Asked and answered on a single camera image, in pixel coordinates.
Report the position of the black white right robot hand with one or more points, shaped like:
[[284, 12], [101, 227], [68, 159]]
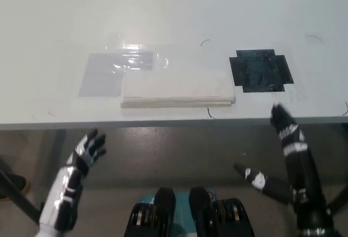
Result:
[[301, 171]]

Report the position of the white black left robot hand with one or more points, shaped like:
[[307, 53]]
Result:
[[63, 193]]

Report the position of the white napkin stack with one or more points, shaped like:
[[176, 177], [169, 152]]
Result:
[[176, 88]]

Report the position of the black teal robot body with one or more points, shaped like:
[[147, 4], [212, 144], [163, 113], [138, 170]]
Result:
[[166, 212]]

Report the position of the black slanted bar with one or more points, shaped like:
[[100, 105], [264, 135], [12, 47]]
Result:
[[21, 200]]

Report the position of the dark shoe with tan sole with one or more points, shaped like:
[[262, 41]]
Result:
[[16, 182]]

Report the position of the black square patch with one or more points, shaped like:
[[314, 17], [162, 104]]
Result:
[[261, 71]]

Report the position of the clear plastic bag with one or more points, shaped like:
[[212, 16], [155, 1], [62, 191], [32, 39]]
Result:
[[100, 79]]

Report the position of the clear plastic film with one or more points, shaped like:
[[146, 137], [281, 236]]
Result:
[[136, 49]]

